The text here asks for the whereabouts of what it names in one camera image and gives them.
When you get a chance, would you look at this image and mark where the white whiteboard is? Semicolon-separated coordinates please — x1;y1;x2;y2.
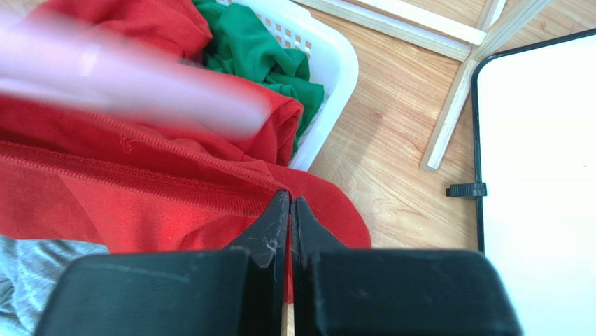
447;29;595;335

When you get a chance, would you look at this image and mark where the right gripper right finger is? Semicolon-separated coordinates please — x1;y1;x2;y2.
290;197;523;335

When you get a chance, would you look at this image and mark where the white plastic laundry basket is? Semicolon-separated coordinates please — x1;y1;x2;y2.
237;0;359;171

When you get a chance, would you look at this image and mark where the grey garment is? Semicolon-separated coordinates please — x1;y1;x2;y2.
1;236;108;335

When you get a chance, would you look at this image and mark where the green garment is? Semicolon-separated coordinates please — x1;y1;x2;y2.
193;1;325;153

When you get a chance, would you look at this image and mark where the pink hanger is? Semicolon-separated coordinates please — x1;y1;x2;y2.
1;13;271;139

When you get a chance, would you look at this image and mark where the red t shirt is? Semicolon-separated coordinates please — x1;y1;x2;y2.
1;1;371;253

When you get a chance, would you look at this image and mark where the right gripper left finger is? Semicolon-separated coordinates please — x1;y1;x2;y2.
34;191;290;335

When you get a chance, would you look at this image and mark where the wooden clothes rack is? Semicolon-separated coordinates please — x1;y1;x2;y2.
303;0;550;172

